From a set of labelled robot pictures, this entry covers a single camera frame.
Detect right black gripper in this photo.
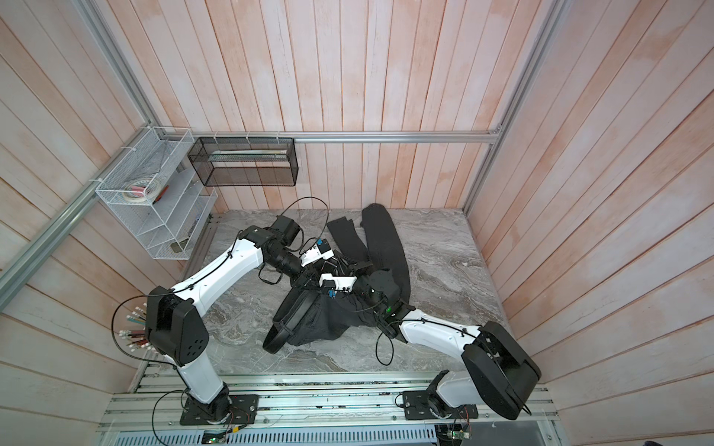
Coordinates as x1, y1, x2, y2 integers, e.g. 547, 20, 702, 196
337, 255, 388, 320

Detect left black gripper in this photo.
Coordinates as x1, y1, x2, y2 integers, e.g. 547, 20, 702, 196
266, 247, 327, 291

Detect black leather belt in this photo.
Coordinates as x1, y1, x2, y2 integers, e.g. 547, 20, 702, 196
262, 288, 320, 354

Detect dark grey trousers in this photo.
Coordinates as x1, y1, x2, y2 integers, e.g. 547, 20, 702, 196
262, 204, 415, 353

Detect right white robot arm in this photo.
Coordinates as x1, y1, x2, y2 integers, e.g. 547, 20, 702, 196
320, 271, 542, 420

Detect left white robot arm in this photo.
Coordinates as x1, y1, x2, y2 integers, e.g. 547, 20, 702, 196
145, 216, 334, 405

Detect bundle of coloured pencils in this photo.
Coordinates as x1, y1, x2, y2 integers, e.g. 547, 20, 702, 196
118, 303, 154, 352

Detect tape roll in shelf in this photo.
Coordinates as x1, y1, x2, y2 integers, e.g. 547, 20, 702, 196
122, 178, 160, 203

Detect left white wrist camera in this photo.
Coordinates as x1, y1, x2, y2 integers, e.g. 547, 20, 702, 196
300, 239, 334, 267

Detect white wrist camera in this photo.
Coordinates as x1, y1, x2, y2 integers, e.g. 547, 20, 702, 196
319, 273, 357, 293
300, 239, 334, 267

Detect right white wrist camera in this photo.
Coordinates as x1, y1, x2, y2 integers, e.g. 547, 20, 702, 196
319, 273, 357, 293

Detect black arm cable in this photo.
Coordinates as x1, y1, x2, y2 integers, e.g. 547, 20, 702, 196
275, 196, 331, 252

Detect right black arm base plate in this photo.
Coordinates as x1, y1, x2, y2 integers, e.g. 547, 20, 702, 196
400, 390, 479, 421

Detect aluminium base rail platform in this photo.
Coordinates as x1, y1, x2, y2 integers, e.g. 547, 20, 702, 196
94, 366, 569, 445

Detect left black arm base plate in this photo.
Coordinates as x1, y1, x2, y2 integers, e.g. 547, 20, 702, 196
180, 394, 260, 426

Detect black mesh wall basket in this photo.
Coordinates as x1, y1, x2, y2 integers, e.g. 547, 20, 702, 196
188, 136, 299, 187

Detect white wire mesh shelf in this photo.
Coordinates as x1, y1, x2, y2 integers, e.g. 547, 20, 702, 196
96, 126, 217, 260

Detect aluminium frame rail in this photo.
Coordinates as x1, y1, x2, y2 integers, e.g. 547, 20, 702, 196
0, 0, 570, 310

